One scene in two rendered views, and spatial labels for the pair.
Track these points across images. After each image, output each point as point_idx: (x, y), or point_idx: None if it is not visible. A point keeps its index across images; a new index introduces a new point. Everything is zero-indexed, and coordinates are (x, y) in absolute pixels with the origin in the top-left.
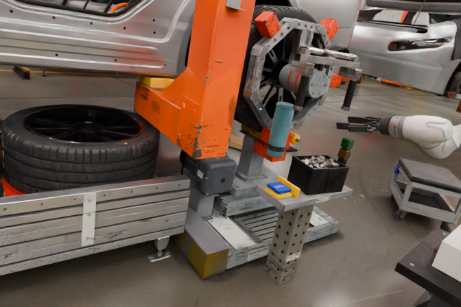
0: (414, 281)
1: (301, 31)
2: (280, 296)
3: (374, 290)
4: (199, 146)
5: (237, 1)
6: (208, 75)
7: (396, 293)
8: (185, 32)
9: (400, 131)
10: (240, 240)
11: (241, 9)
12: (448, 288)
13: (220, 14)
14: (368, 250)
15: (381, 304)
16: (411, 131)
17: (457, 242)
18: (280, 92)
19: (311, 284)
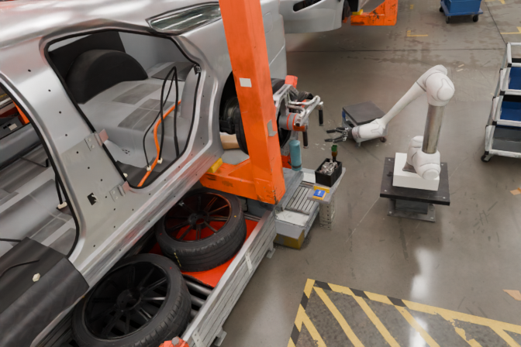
0: (389, 197)
1: (284, 98)
2: (336, 234)
3: (370, 203)
4: (277, 198)
5: (271, 128)
6: (271, 167)
7: (379, 197)
8: (217, 130)
9: (360, 136)
10: (301, 219)
11: (276, 132)
12: (402, 194)
13: (267, 140)
14: (355, 180)
15: (376, 208)
16: (365, 135)
17: (398, 171)
18: (279, 128)
19: (343, 219)
